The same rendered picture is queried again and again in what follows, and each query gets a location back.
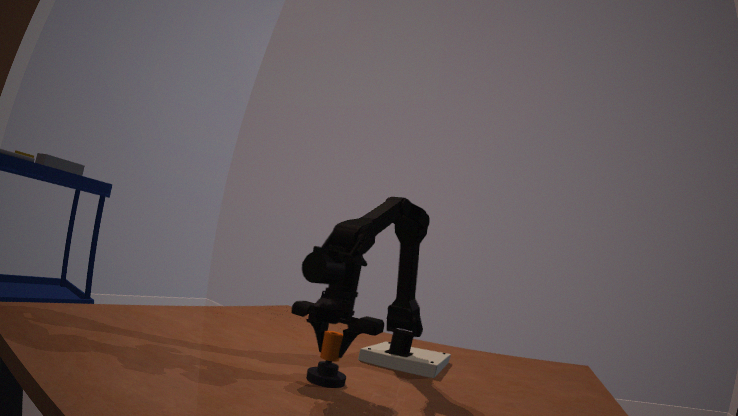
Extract orange knob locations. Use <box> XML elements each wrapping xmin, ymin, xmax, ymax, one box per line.
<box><xmin>320</xmin><ymin>331</ymin><xmax>343</xmax><ymax>362</ymax></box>

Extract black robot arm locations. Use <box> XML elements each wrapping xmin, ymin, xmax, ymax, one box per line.
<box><xmin>301</xmin><ymin>197</ymin><xmax>430</xmax><ymax>357</ymax></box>

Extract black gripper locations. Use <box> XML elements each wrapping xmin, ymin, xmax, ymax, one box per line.
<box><xmin>291</xmin><ymin>284</ymin><xmax>384</xmax><ymax>358</ymax></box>

